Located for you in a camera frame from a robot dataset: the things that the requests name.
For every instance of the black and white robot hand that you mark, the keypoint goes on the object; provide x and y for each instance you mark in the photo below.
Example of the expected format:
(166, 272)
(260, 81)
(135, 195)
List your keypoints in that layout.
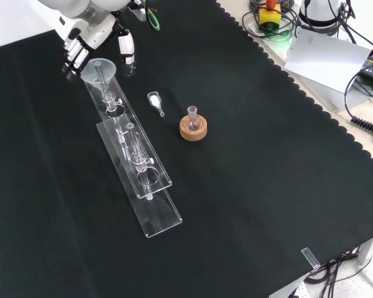
(93, 35)

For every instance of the clear plastic funnel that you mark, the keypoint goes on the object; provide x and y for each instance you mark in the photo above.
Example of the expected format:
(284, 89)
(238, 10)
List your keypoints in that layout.
(91, 74)

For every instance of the glass weighing funnel with powder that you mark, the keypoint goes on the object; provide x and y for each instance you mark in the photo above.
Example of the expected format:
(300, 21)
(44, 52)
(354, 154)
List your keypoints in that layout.
(154, 100)

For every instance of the clear acrylic funnel stand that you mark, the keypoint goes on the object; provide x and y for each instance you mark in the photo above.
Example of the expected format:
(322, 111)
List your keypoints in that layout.
(149, 174)

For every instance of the small round-bottom glass flask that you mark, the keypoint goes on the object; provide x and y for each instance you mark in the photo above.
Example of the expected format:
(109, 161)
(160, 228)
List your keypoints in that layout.
(193, 122)

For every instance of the yellow stop button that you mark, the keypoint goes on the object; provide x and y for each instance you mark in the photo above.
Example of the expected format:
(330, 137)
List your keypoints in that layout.
(269, 17)

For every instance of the black cloth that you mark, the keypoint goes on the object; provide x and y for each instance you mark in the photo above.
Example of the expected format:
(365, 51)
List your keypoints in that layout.
(236, 186)

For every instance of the pale board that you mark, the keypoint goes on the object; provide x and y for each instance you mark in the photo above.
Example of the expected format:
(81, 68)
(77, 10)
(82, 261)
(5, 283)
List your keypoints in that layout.
(323, 59)

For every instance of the clear tape strip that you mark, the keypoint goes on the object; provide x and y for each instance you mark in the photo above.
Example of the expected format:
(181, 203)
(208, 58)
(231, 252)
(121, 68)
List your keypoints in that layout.
(311, 257)

